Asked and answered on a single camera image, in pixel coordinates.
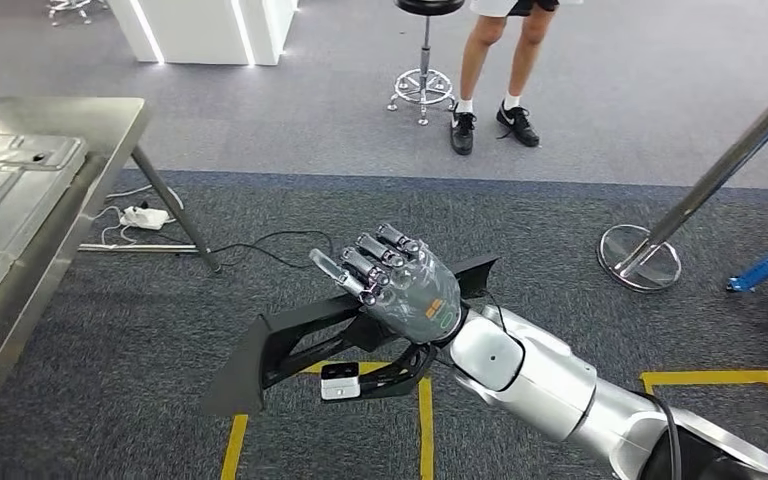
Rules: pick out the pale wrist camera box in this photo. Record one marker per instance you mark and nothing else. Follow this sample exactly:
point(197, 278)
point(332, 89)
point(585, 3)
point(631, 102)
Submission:
point(339, 382)

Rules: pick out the yellow floor tape line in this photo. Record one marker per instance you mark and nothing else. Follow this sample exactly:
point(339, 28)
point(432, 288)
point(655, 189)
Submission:
point(427, 430)

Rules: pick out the black plastic car trim part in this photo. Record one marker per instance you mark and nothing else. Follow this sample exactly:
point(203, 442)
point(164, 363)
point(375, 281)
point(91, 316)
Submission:
point(245, 378)

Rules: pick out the white display counter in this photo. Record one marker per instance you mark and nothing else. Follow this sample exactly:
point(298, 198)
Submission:
point(198, 30)

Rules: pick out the white power strip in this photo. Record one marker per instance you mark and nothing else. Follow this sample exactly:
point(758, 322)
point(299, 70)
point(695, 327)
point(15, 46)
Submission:
point(145, 217)

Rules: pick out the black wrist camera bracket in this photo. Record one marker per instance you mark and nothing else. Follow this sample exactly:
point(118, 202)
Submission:
point(397, 374)

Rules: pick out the stamped grey metal panel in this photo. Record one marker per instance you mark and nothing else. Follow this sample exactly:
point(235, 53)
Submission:
point(13, 199)

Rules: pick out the stainless steel workbench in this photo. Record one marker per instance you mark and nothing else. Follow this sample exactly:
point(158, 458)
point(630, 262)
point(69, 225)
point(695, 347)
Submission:
point(112, 126)

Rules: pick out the person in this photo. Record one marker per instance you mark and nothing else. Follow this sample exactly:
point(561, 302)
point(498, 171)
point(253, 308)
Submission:
point(483, 60)

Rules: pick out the black stool with chrome base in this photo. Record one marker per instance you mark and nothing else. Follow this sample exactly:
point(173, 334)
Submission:
point(426, 46)

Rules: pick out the chrome stanchion post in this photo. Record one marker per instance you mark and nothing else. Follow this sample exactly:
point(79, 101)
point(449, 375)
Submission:
point(722, 172)

